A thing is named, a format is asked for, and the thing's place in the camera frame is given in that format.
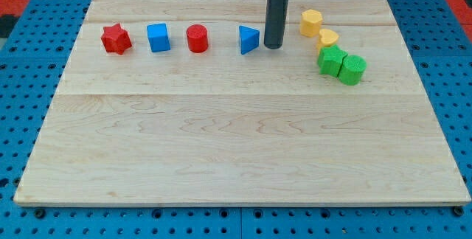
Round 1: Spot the yellow heart block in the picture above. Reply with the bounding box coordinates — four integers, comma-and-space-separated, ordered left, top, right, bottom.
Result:
316, 29, 339, 52

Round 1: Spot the green star block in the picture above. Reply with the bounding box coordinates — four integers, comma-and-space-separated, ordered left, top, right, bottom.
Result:
317, 45, 348, 77

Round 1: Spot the blue triangle block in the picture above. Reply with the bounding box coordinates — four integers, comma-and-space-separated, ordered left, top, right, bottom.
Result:
239, 25, 260, 55

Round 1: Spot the green cylinder block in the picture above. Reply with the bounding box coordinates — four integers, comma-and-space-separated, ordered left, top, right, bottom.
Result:
338, 55, 367, 86

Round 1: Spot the yellow hexagon block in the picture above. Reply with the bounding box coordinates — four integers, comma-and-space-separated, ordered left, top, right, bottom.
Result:
299, 9, 323, 38

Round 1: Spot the red star block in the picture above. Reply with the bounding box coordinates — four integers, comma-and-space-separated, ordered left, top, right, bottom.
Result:
100, 23, 132, 55

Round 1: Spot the blue cube block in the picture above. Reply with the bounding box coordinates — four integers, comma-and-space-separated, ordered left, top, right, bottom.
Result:
147, 23, 170, 52

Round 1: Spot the red cylinder block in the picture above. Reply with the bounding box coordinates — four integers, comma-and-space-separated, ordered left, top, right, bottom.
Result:
186, 24, 209, 53

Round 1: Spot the light wooden board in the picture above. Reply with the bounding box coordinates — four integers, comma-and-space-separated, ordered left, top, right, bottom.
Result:
14, 0, 471, 207

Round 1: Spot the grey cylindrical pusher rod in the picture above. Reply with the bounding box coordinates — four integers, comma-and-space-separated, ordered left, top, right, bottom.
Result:
264, 0, 289, 49

